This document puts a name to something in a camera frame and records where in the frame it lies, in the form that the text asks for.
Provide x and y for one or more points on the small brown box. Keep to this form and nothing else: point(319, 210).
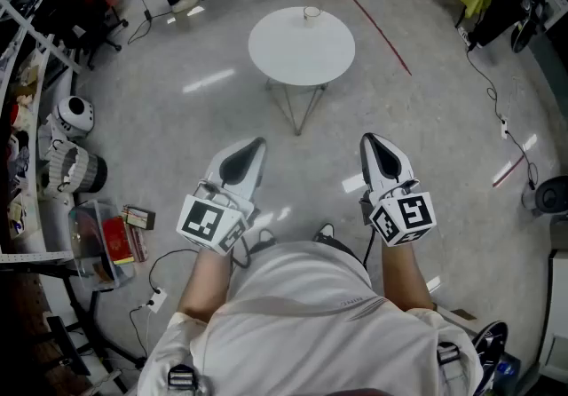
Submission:
point(139, 217)

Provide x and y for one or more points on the grey woven basket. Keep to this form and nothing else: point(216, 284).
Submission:
point(75, 168)

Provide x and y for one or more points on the person's black shorts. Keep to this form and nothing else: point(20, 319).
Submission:
point(339, 250)

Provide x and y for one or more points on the round dark floor fan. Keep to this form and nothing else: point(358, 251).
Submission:
point(550, 196)

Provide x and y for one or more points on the person's white black shoe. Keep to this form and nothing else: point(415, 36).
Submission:
point(325, 232)

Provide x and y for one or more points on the person's left forearm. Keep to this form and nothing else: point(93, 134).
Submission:
point(204, 283)

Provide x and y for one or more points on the white power strip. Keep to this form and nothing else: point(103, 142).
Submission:
point(504, 128)
point(156, 300)

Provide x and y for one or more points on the white round robot head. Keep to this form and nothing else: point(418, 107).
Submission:
point(75, 114)

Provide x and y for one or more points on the red book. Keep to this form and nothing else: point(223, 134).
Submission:
point(116, 239)

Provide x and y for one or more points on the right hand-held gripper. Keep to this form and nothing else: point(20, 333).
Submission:
point(408, 214)

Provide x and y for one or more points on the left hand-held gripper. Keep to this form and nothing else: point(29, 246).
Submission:
point(208, 219)

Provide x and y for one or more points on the white storage shelf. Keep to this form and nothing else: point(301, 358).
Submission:
point(26, 88)

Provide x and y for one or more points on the black office chair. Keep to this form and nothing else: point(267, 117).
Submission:
point(75, 17)

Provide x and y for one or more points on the person's right forearm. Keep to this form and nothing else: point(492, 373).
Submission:
point(406, 279)

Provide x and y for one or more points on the clear plastic box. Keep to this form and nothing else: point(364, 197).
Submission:
point(91, 247)

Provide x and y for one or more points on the white cabinet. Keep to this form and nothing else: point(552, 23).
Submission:
point(559, 310)

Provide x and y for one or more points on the person's white shirt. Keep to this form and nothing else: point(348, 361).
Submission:
point(310, 332)

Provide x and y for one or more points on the white round table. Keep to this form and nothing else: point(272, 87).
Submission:
point(302, 52)

